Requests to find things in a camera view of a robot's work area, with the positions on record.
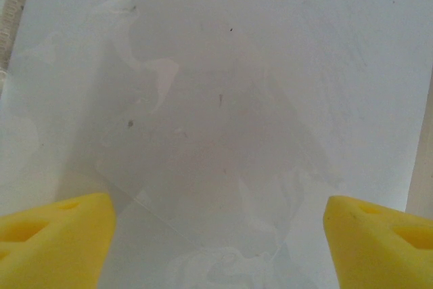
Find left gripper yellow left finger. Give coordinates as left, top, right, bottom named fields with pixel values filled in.
left=0, top=192, right=118, bottom=289

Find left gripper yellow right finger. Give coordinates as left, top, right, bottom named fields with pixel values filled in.
left=323, top=195, right=433, bottom=289

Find aluminium frame rail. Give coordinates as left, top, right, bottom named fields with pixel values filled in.
left=0, top=0, right=35, bottom=80

